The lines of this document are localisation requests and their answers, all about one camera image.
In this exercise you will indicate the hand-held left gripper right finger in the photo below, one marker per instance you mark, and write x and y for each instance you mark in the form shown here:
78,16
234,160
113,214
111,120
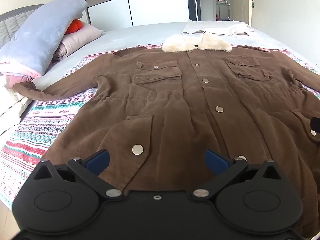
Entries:
214,162

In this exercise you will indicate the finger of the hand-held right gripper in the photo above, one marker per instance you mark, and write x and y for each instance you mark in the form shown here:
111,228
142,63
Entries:
316,125

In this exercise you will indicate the bed with grey sheet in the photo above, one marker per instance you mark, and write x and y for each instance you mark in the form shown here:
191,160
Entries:
140,33

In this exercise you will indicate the white duvet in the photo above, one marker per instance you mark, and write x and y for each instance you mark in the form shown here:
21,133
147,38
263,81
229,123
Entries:
11,105

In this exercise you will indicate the blue grey pillow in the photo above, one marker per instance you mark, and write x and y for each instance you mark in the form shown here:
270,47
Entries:
37,32

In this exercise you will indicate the orange plush toy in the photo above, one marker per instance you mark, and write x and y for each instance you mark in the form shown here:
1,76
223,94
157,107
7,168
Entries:
74,26

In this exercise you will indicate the brown coat with fur collar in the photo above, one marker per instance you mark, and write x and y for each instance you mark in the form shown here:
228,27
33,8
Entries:
190,100

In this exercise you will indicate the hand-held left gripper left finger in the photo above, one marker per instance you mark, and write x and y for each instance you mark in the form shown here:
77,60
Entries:
100,160

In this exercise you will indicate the white and grey wardrobe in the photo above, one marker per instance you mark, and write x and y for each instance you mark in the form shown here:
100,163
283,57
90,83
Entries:
135,2

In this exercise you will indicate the striped patterned blanket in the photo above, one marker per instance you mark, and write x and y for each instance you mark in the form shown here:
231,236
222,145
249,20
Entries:
42,120

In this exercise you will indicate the white folded cloth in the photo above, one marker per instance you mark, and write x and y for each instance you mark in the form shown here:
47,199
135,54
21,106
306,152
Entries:
212,27

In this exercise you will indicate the pink pillow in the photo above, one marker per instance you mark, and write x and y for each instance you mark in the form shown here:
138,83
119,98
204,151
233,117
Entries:
78,38

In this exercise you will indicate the grey quilted headboard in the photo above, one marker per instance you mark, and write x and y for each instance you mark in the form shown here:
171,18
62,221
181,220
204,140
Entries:
10,23

